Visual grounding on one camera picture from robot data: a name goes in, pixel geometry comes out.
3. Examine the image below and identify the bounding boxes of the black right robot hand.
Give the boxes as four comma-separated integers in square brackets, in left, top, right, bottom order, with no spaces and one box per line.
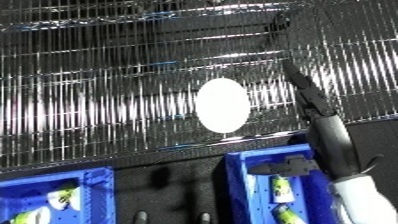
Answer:
[246,59,363,182]

